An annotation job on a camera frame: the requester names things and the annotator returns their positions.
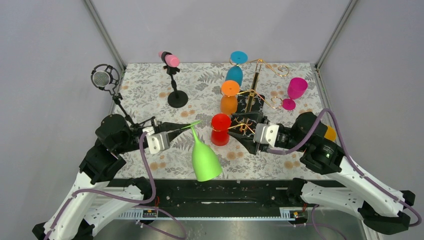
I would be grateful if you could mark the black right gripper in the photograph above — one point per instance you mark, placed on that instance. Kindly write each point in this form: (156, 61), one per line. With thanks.
(253, 131)

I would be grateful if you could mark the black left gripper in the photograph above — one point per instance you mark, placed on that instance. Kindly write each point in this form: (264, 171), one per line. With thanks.
(175, 128)

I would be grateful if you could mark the red plastic wine glass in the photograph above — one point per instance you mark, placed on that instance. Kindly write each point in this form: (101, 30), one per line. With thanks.
(220, 124)

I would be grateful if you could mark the orange plastic wine glass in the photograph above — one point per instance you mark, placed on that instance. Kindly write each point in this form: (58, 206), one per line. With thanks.
(229, 102)

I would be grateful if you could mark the green plastic wine glass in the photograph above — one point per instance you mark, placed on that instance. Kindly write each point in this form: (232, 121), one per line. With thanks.
(205, 162)

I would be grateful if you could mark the blue plastic wine glass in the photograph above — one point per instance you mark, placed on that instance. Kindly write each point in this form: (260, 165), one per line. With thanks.
(235, 73)

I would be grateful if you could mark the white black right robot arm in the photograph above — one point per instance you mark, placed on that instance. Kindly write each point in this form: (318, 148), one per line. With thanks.
(379, 206)

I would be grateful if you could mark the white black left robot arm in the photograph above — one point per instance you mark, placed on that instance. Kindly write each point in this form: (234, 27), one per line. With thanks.
(76, 219)

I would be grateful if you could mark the magenta plastic wine glass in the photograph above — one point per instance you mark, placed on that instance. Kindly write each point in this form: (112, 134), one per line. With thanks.
(296, 88)

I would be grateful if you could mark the yellow plastic wine glass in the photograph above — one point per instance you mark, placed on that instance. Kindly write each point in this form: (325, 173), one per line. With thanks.
(330, 134)

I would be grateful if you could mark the floral patterned table cloth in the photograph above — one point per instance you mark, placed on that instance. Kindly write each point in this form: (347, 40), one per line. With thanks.
(145, 89)

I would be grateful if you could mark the pink microphone on black stand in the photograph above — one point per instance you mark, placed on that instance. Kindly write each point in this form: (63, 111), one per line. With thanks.
(177, 98)

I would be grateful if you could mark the grey studio microphone on stand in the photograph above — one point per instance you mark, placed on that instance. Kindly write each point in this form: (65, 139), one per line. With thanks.
(107, 78)

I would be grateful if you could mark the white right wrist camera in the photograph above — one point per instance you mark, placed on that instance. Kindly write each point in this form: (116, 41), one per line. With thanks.
(266, 134)

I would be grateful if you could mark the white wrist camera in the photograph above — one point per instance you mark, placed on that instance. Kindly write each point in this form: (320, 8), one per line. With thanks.
(266, 134)
(157, 142)

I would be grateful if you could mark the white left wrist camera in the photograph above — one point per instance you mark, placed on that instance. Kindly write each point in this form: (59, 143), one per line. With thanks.
(157, 142)

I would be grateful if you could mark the gold wire wine glass rack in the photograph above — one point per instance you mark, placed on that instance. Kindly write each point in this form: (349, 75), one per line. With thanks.
(277, 102)

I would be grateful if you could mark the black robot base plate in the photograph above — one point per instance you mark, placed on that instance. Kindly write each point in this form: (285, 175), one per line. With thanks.
(224, 198)

